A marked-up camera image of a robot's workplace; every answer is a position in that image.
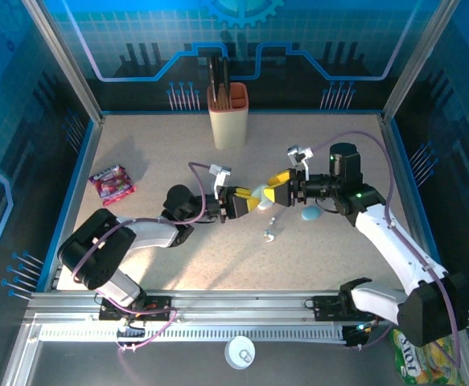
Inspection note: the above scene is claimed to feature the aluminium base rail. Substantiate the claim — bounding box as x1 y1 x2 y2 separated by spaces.
23 289 467 322

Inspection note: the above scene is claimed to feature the purple candy packet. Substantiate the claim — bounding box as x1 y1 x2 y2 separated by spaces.
88 163 138 207

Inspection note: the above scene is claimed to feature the beige utensil holder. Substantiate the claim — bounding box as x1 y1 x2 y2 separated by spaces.
207 82 250 150

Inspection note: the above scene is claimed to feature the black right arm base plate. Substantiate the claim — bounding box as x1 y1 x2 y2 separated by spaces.
311 294 384 322

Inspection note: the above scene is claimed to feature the green yellow snack bag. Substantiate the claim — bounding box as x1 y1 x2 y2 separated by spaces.
390 327 467 386

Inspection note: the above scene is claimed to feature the aluminium frame post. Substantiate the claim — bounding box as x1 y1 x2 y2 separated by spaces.
21 0 105 124
381 0 460 121

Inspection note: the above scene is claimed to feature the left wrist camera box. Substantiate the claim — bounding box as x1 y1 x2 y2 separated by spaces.
208 162 232 201

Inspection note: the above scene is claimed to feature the light blue round disc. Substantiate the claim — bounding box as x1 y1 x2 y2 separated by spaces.
300 204 323 223

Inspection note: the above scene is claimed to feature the white round can lid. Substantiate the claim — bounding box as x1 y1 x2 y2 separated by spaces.
224 336 256 369

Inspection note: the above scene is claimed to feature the white slotted cable tray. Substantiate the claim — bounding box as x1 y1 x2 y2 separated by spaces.
36 324 348 343

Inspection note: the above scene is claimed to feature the aluminium side rail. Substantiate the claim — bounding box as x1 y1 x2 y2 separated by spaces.
381 114 450 291
36 116 105 291

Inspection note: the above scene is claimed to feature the black flat utensil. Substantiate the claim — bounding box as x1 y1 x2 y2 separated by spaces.
219 58 231 100
207 55 221 110

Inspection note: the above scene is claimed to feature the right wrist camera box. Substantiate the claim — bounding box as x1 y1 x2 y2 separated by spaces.
286 144 314 183

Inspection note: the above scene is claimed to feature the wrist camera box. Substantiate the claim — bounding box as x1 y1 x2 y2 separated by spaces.
208 162 232 201
286 144 314 183

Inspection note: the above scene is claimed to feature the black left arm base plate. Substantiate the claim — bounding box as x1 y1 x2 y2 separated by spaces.
98 294 174 322

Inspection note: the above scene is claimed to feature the light blue earbud charging case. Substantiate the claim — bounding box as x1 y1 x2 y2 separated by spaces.
253 183 278 211

